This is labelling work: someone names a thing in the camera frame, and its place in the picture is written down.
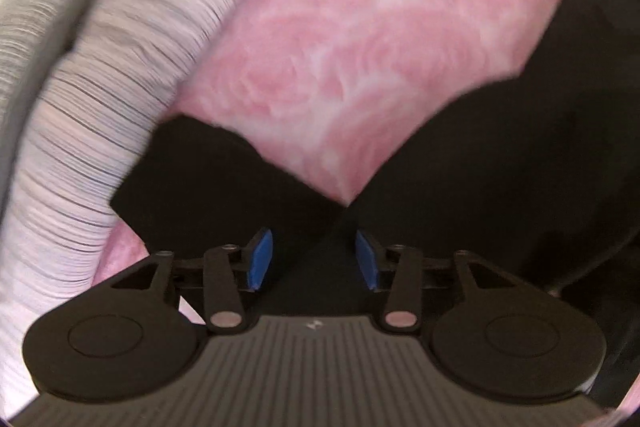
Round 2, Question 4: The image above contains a striped white pillow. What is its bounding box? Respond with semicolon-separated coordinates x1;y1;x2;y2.
1;0;238;417

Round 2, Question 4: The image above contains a black garment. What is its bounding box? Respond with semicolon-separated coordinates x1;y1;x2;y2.
111;0;639;314

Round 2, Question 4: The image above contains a pink rose blanket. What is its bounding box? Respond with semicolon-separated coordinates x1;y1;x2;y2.
92;0;618;327

